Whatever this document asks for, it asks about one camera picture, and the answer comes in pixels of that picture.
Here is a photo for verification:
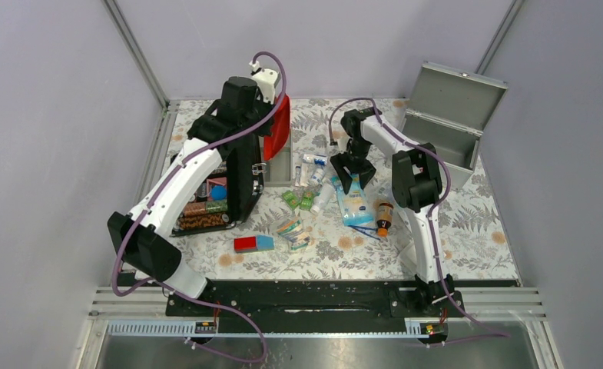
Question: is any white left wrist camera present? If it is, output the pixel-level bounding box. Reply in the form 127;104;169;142
249;61;280;105

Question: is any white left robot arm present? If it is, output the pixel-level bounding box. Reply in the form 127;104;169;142
108;69;281;316

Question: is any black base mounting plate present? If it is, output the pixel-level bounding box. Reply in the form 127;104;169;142
165;280;464;334

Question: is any grey metal box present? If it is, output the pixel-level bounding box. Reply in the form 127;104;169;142
386;61;508;189

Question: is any grey plastic tray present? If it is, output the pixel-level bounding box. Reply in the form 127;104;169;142
263;147;293;187

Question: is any white plastic bottle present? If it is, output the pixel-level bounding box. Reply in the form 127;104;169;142
310;183;336;215

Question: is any black open case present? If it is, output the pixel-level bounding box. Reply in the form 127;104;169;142
171;99;267;238

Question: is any white bandage roll blue label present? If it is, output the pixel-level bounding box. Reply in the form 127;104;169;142
302;154;328;166

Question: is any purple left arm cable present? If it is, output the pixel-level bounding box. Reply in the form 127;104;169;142
110;51;288;364

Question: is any white flat wrapped bandage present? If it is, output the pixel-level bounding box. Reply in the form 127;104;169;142
300;163;312;187

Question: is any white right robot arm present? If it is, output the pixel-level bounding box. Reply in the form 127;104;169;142
330;107;455;317

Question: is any striped bandage packet stack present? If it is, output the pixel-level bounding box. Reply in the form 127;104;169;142
276;217;311;251

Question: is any green wind oil box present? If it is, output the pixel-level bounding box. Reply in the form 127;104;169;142
300;191;316;211

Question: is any brown medicine bottle orange cap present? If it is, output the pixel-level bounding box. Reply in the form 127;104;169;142
376;202;394;238

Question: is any red first aid pouch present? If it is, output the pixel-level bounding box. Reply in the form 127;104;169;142
263;95;290;161

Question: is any red blue box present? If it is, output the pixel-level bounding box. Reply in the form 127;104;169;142
234;234;275;254

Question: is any blue white plastic packet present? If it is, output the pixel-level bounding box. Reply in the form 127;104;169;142
331;175;373;226

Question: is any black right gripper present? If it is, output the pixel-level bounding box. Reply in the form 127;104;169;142
330;138;377;194

